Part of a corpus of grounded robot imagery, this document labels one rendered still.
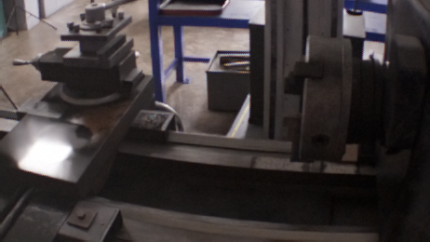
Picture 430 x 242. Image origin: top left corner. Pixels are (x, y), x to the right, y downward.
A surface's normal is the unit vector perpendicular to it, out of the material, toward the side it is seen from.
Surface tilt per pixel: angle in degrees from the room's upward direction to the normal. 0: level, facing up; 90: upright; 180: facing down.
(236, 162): 0
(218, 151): 0
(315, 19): 90
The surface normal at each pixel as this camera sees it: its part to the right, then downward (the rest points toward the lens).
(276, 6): -0.29, 0.45
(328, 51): -0.09, -0.69
